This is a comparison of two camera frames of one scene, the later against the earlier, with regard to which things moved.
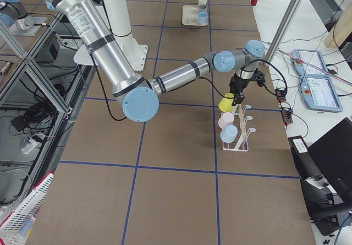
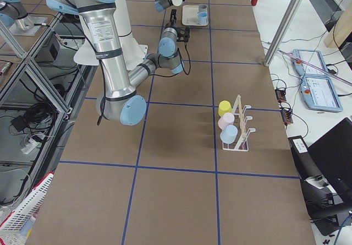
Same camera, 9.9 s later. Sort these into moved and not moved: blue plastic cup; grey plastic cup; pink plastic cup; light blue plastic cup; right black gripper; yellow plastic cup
Moved: yellow plastic cup; right black gripper
Not moved: grey plastic cup; pink plastic cup; blue plastic cup; light blue plastic cup
